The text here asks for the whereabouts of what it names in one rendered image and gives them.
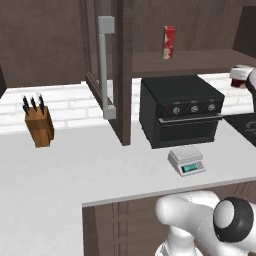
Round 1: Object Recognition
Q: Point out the black toaster oven door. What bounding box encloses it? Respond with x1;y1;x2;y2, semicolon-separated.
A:
152;115;222;149

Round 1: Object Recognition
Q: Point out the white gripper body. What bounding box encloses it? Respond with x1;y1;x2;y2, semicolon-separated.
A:
230;64;252;81

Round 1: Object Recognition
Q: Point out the grey cabinet door handle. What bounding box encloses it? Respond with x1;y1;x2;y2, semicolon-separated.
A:
97;15;117;121

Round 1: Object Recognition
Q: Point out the black hob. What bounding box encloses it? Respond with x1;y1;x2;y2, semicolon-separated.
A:
222;112;256;148

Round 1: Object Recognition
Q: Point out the dark wood cabinet door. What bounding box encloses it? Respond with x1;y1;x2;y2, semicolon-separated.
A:
84;0;135;147

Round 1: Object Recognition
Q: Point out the brown wooden knife block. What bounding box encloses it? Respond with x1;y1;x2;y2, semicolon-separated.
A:
24;105;55;149

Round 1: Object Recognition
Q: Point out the black toaster oven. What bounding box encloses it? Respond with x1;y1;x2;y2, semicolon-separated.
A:
138;74;226;150

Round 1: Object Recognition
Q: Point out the dark wood closed wall cabinet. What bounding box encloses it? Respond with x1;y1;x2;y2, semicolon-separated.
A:
0;0;88;89

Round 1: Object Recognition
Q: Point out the dark wood base cabinet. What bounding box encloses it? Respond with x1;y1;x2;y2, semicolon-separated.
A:
81;180;256;256

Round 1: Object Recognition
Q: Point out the black handled knife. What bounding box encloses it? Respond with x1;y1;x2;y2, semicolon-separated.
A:
37;93;46;116
30;95;38;113
21;94;30;117

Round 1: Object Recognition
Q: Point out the dark panel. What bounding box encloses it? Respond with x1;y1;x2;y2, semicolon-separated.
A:
0;64;8;98

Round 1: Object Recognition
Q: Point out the white digital scale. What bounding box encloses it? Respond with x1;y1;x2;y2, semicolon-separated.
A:
167;144;207;177

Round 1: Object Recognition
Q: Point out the red and white food can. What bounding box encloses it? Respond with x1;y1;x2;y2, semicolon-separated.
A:
162;25;176;61

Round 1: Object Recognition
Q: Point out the dark range hood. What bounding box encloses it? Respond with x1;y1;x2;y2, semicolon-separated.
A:
232;4;256;59

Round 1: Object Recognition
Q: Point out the grey toaster oven handle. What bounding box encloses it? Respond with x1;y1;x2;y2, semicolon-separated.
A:
157;113;223;125

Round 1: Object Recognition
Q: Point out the dark wood open cabinet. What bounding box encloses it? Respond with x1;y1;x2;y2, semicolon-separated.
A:
131;0;256;79

